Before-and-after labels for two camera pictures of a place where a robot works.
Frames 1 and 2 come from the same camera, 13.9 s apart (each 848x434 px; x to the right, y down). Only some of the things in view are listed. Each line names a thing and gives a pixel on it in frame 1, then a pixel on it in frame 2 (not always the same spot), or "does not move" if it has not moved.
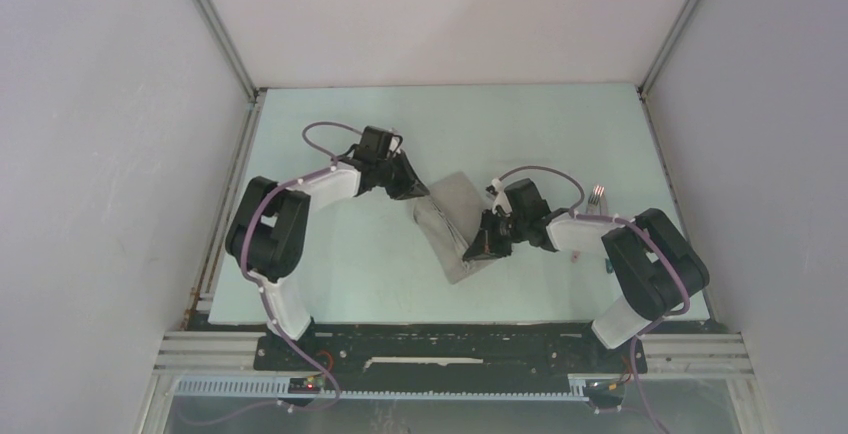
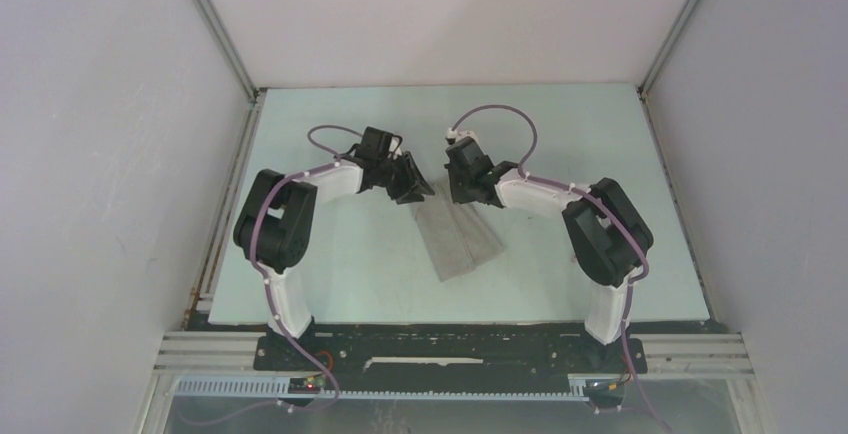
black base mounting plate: x=449 y=351 does not move
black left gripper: x=410 y=185 does not move
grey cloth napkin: x=449 y=219 does not move
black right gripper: x=486 y=243 to x=460 y=196
